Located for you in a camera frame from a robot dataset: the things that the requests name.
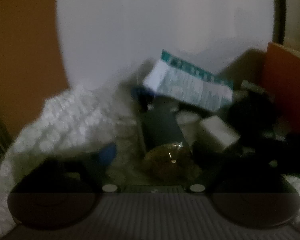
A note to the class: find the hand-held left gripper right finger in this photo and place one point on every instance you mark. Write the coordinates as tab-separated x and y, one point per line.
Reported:
202	155

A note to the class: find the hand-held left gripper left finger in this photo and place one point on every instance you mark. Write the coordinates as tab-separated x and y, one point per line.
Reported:
107	154

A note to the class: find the teal and white carton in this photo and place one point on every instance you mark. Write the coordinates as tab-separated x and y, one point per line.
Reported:
190	85

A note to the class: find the brown cardboard box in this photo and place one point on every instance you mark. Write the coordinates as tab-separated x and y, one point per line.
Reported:
285	87

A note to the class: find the small white box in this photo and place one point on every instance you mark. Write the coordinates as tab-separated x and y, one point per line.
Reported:
220	133

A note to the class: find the dark bottle with amber base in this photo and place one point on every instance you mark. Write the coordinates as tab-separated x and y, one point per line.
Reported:
162	130

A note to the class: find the white bubble wrap sheet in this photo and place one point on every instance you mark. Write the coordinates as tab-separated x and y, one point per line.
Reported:
298	192
65	120

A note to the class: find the black bundled item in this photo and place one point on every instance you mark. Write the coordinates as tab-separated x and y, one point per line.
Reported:
252	115

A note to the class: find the brown wooden panel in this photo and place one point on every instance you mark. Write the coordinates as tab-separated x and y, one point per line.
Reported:
22	55

